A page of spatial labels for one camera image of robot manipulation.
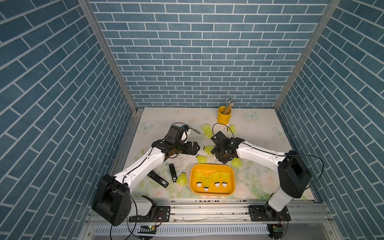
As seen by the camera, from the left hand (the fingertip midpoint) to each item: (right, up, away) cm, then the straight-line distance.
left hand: (197, 148), depth 82 cm
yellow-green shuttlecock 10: (+26, +10, +28) cm, 39 cm away
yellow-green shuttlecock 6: (+3, -9, +11) cm, 15 cm away
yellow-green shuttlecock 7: (+7, -3, +12) cm, 14 cm away
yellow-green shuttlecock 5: (-8, -19, +3) cm, 21 cm away
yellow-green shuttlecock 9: (+5, +10, -11) cm, 16 cm away
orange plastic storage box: (+9, -23, -1) cm, 25 cm away
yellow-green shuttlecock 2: (+6, -19, +3) cm, 20 cm away
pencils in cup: (+22, +26, +21) cm, 40 cm away
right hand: (+10, -5, +6) cm, 13 cm away
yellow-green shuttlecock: (+1, -16, 0) cm, 16 cm away
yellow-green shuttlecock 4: (+15, -16, 0) cm, 23 cm away
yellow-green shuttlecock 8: (+24, -11, +10) cm, 28 cm away
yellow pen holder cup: (+19, +19, +24) cm, 36 cm away
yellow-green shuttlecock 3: (+11, -16, 0) cm, 19 cm away
